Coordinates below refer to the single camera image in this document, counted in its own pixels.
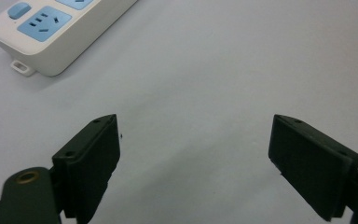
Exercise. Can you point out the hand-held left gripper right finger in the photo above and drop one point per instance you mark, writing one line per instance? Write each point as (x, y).
(310, 165)

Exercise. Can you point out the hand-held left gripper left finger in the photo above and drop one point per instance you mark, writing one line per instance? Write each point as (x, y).
(87, 161)

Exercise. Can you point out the white and blue power strip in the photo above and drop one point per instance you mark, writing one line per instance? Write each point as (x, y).
(48, 37)

